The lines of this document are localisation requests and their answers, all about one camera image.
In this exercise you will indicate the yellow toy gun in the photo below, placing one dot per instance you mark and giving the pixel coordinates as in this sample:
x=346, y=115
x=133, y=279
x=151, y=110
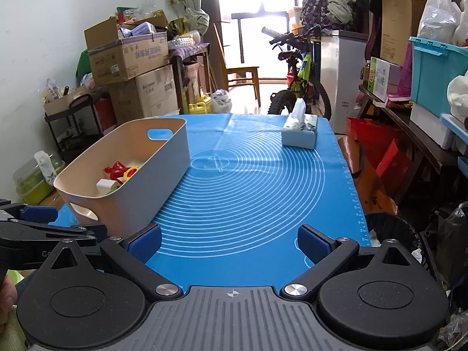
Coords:
x=129, y=173

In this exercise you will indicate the floor cardboard box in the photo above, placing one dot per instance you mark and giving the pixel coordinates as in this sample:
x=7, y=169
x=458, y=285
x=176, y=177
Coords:
x=54, y=200

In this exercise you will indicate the blue silicone baking mat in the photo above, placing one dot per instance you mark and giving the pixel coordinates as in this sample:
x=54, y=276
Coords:
x=233, y=218

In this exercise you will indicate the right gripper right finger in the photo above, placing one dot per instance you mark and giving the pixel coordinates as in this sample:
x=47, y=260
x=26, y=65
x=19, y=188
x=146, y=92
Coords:
x=328, y=255

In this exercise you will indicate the large lower cardboard box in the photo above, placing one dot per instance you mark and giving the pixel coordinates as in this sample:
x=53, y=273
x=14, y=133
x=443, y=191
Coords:
x=147, y=95

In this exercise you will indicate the yellow oil jug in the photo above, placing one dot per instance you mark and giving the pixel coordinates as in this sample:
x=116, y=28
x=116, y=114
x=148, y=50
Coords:
x=201, y=105

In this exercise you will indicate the red action figure toy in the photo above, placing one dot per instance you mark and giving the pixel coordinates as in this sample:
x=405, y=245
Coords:
x=116, y=172

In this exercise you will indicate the white plastic bag floor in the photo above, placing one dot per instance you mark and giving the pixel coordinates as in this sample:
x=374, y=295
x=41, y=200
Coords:
x=221, y=101

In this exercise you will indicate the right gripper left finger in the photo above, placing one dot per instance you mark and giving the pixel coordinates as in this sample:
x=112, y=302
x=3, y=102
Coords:
x=127, y=257

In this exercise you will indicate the black metal shelf rack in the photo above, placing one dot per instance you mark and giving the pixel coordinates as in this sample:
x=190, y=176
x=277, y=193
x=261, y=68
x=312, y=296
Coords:
x=80, y=122

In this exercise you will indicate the green black bicycle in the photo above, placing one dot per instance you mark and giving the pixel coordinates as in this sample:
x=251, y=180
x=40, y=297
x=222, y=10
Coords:
x=303, y=58

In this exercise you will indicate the green lidded food container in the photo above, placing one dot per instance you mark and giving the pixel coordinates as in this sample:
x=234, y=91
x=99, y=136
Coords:
x=30, y=184

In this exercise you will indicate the white refrigerator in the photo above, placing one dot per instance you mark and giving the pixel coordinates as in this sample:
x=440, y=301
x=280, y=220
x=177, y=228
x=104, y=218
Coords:
x=342, y=60

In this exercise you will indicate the white power bank adapter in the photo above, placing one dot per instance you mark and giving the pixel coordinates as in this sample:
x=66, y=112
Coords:
x=106, y=186

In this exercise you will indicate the beige plastic storage bin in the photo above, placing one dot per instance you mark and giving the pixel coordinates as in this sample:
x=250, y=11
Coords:
x=159, y=145

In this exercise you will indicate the wooden chair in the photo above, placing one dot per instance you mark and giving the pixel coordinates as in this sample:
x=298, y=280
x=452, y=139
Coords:
x=251, y=73

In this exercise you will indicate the open top cardboard box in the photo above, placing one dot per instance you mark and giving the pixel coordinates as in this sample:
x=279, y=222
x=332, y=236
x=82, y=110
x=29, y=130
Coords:
x=120, y=52

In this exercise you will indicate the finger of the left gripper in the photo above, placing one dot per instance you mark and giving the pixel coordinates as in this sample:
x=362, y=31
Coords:
x=28, y=213
x=20, y=233

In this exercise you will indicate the black waste basket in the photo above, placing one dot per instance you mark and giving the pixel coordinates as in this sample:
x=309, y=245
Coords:
x=383, y=226

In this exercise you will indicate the teal plastic storage crate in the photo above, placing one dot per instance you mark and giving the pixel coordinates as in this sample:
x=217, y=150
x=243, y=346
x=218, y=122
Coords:
x=434, y=65

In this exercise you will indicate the tissue box with tissue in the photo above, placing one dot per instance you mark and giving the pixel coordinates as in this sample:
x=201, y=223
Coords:
x=300, y=128

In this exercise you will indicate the red gift bags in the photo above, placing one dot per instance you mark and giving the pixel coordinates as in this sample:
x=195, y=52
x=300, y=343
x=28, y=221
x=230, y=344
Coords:
x=377, y=157

